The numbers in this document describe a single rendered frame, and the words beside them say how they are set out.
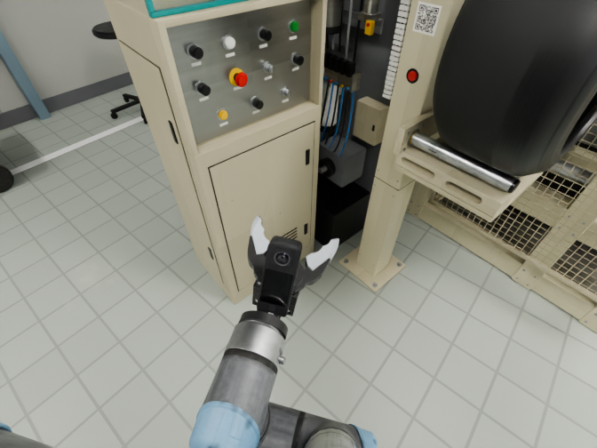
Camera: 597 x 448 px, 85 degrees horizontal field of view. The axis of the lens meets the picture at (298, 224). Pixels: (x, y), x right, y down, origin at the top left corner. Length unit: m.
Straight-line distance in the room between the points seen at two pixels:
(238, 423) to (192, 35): 0.90
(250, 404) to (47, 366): 1.57
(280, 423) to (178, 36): 0.90
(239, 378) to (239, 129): 0.91
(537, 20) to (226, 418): 0.82
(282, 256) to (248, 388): 0.16
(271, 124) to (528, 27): 0.75
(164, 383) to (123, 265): 0.75
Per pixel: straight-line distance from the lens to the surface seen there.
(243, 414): 0.42
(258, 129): 1.18
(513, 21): 0.85
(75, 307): 2.05
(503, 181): 1.08
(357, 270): 1.84
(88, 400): 1.77
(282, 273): 0.45
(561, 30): 0.82
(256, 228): 0.56
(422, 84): 1.19
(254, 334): 0.44
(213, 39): 1.06
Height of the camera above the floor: 1.48
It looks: 46 degrees down
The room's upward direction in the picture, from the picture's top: straight up
